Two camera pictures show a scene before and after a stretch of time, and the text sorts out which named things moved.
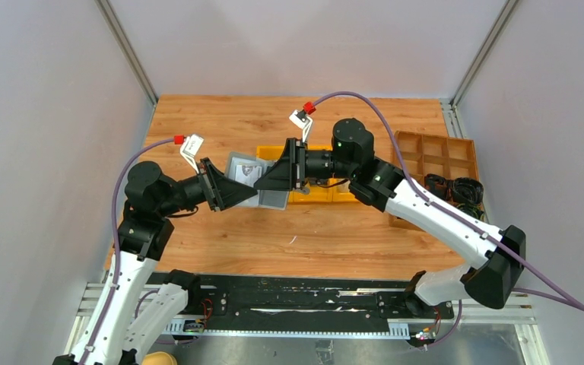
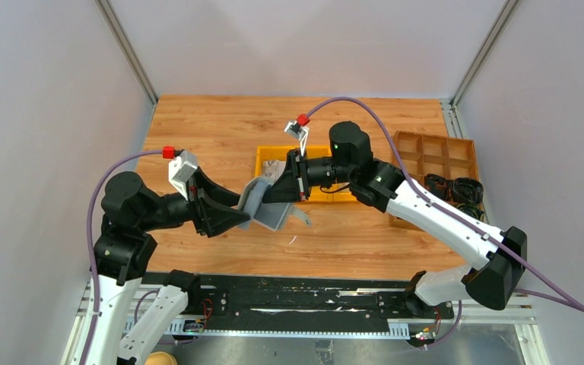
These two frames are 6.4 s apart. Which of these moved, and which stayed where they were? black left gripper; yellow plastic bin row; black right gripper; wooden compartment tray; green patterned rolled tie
Moved: black right gripper; black left gripper
Stayed: green patterned rolled tie; wooden compartment tray; yellow plastic bin row
